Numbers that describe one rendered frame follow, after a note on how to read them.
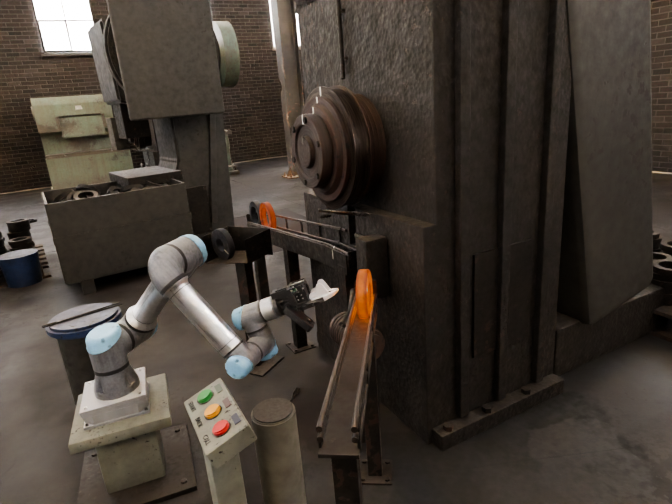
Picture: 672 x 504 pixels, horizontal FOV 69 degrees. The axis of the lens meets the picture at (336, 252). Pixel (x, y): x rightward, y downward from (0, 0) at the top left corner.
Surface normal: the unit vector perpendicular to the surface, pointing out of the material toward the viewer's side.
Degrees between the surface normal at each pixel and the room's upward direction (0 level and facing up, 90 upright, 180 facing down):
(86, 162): 90
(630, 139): 90
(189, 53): 90
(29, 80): 90
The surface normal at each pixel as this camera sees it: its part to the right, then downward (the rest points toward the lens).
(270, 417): -0.07, -0.95
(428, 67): -0.88, 0.21
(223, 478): 0.47, 0.23
